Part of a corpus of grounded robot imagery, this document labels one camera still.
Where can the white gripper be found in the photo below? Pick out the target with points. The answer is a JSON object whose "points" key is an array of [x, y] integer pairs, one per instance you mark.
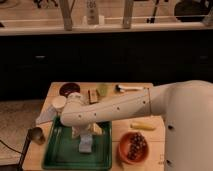
{"points": [[81, 130]]}

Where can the grey-blue sponge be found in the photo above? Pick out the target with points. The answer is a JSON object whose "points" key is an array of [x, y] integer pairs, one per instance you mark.
{"points": [[85, 145]]}

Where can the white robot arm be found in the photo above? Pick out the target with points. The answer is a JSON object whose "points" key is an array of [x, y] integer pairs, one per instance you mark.
{"points": [[186, 106]]}

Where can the green tray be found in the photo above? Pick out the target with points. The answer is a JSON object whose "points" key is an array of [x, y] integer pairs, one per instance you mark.
{"points": [[62, 151]]}

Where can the yellow cheese wedge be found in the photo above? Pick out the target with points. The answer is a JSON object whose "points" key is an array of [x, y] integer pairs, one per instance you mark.
{"points": [[97, 129]]}

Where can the white cup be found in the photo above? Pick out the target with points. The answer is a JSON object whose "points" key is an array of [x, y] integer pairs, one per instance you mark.
{"points": [[59, 102]]}

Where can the grey cloth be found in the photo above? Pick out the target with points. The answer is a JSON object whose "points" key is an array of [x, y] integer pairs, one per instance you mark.
{"points": [[47, 115]]}

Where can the brown block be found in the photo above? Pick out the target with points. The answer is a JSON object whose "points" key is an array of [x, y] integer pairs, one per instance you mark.
{"points": [[93, 97]]}

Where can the dark red bowl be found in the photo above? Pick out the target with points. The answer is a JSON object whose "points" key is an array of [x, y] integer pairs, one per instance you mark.
{"points": [[69, 88]]}

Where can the orange bowl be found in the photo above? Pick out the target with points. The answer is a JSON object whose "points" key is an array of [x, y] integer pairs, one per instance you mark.
{"points": [[123, 148]]}

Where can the green cup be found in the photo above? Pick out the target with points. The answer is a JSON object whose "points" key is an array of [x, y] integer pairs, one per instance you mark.
{"points": [[102, 89]]}

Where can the yellow corn cob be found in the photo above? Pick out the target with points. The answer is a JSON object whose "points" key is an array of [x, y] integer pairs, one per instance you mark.
{"points": [[142, 127]]}

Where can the dark grapes bunch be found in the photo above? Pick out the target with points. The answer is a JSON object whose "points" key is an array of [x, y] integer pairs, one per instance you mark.
{"points": [[137, 144]]}

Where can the wooden table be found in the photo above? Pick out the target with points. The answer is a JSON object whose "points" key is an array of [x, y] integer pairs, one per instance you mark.
{"points": [[155, 138]]}

